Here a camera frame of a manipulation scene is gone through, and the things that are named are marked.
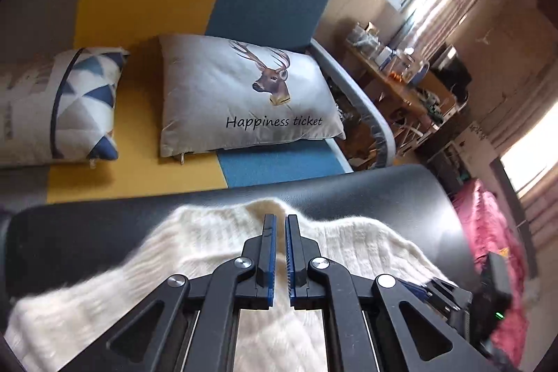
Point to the geometric print pillow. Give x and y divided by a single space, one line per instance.
83 106

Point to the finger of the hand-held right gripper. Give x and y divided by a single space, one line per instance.
414 289

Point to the pink blanket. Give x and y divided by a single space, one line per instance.
488 224

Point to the oranges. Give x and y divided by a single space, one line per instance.
396 76

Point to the wooden desk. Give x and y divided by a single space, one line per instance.
401 93

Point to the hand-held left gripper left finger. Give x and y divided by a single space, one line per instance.
271 263

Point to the small bright window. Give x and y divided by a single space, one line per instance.
532 163

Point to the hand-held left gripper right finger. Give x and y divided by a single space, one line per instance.
290 263

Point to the grey deer print pillow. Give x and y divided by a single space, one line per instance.
205 93

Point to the black television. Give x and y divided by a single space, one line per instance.
455 71

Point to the blue chair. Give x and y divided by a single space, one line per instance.
422 73

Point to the cream knit sweater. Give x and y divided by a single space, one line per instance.
196 241

